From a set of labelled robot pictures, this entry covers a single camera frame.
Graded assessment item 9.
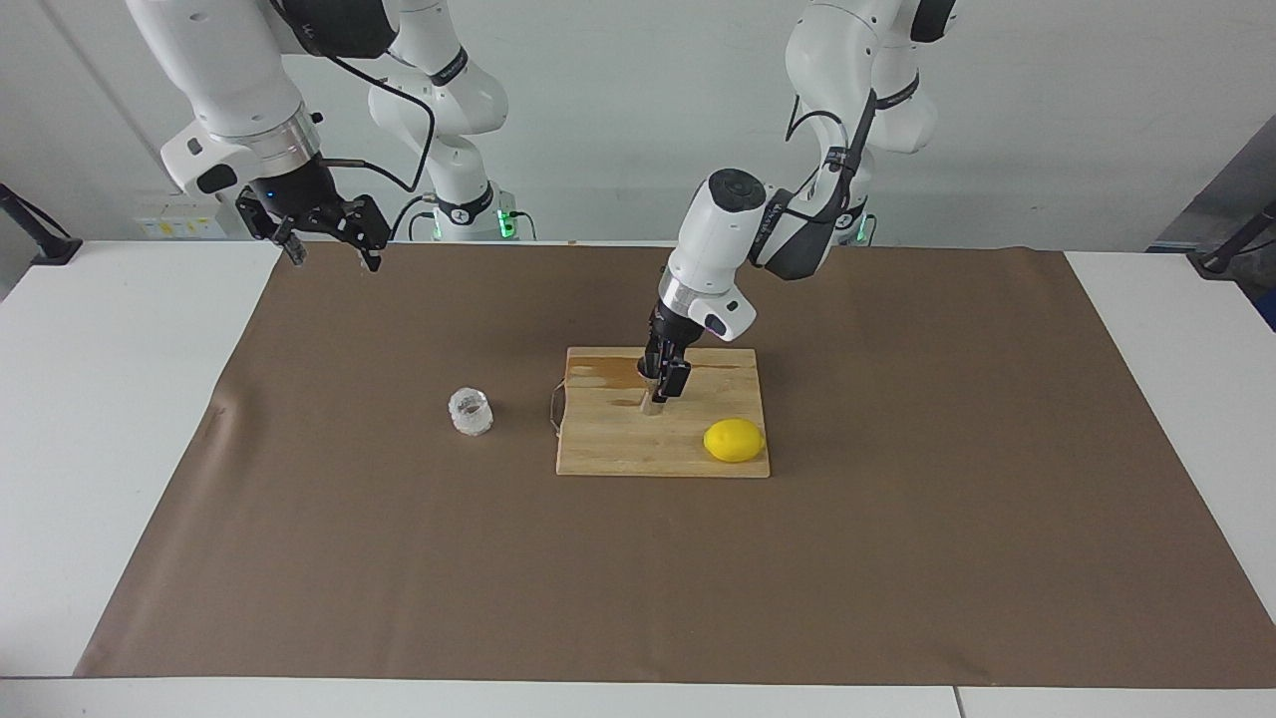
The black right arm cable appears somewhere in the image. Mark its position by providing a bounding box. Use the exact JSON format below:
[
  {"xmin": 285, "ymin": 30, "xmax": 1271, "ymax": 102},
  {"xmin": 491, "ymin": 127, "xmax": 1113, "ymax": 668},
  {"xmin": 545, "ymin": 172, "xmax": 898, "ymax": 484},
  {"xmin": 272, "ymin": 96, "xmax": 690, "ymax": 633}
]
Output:
[{"xmin": 324, "ymin": 50, "xmax": 440, "ymax": 195}]

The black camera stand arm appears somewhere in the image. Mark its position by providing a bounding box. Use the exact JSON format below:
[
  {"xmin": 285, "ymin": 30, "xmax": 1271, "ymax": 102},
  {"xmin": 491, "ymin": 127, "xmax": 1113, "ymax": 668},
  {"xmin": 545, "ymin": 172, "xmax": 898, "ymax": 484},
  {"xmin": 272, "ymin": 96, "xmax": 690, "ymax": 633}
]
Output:
[
  {"xmin": 1188, "ymin": 199, "xmax": 1276, "ymax": 278},
  {"xmin": 0, "ymin": 182, "xmax": 83, "ymax": 266}
]

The right gripper finger all black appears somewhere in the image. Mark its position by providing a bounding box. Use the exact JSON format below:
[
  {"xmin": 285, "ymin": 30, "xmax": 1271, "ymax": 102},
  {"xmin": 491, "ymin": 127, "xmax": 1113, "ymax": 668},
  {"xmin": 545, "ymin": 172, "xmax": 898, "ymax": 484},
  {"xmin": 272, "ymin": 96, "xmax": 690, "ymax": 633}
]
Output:
[{"xmin": 339, "ymin": 194, "xmax": 391, "ymax": 273}]

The brown paper table mat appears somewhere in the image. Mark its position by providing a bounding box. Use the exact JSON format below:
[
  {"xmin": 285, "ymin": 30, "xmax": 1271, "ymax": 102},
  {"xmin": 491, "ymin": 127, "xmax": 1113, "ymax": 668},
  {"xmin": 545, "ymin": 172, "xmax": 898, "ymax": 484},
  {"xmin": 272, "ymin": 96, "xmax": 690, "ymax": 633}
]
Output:
[{"xmin": 75, "ymin": 242, "xmax": 1276, "ymax": 689}]

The clear textured glass cup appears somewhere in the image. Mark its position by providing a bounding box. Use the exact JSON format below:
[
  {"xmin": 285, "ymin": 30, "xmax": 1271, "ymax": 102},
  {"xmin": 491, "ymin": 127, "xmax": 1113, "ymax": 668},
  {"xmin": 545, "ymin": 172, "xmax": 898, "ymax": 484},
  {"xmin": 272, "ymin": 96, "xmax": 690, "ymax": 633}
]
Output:
[{"xmin": 448, "ymin": 387, "xmax": 495, "ymax": 437}]

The wooden cutting board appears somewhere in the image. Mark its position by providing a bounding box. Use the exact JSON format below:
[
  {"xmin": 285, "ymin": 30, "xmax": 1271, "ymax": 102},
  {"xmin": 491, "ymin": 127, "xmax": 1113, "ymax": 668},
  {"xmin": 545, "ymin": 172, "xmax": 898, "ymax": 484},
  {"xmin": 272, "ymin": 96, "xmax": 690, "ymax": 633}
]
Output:
[{"xmin": 554, "ymin": 346, "xmax": 772, "ymax": 480}]

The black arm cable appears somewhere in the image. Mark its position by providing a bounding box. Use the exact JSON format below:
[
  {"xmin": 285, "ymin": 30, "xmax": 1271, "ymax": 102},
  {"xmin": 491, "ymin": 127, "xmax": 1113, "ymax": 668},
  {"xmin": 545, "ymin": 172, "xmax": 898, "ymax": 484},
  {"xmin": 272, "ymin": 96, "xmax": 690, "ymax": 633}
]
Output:
[
  {"xmin": 324, "ymin": 50, "xmax": 440, "ymax": 195},
  {"xmin": 784, "ymin": 88, "xmax": 880, "ymax": 215}
]

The white yellow wall socket box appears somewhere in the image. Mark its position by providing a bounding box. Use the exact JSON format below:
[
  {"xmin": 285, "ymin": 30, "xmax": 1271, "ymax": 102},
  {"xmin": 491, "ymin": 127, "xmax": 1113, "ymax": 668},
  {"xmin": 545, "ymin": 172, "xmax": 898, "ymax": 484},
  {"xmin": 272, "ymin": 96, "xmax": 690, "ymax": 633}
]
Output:
[{"xmin": 133, "ymin": 191, "xmax": 228, "ymax": 240}]

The yellow lemon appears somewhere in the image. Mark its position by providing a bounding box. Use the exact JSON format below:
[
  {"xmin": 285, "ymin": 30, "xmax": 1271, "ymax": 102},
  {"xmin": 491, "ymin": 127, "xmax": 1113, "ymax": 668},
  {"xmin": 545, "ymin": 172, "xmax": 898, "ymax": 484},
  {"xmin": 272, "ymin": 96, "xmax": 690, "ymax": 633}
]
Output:
[{"xmin": 703, "ymin": 418, "xmax": 767, "ymax": 464}]

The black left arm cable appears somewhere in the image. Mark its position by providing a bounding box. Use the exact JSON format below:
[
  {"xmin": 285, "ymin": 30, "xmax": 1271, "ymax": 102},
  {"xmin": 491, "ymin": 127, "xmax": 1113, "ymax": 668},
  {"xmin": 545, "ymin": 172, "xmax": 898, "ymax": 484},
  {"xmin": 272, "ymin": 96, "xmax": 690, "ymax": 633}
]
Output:
[{"xmin": 784, "ymin": 88, "xmax": 880, "ymax": 215}]

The right gripper finger with grey pad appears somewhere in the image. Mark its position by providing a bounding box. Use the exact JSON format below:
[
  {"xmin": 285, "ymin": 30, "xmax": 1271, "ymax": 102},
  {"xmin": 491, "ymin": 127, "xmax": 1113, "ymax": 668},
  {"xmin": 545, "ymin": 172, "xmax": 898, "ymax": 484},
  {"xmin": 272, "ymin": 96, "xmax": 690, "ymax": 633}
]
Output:
[{"xmin": 237, "ymin": 191, "xmax": 310, "ymax": 266}]

